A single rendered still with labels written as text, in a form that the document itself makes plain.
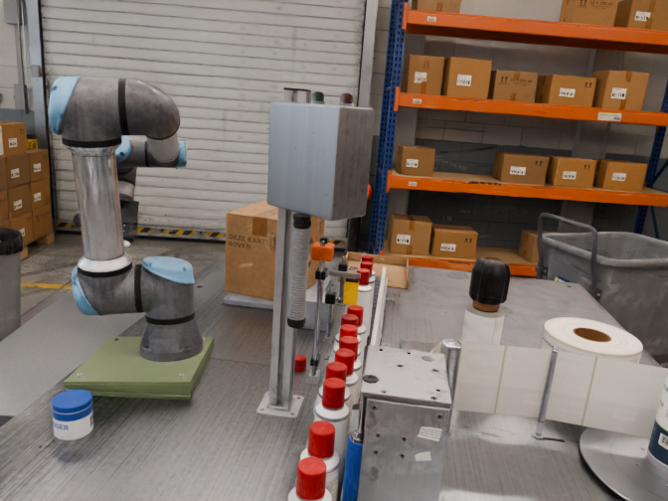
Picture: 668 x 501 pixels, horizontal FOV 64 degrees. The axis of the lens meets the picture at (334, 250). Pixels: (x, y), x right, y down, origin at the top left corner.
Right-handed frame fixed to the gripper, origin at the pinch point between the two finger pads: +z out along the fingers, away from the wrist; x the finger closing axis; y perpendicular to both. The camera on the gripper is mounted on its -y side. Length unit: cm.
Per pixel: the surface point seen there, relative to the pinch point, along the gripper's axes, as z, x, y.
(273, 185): 0, -70, 23
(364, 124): -6, -86, 33
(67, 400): 37, -38, -6
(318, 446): 45, -91, 21
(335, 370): 35, -81, 29
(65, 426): 42, -38, -6
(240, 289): 0.6, 11.5, 42.2
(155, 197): -176, 370, 62
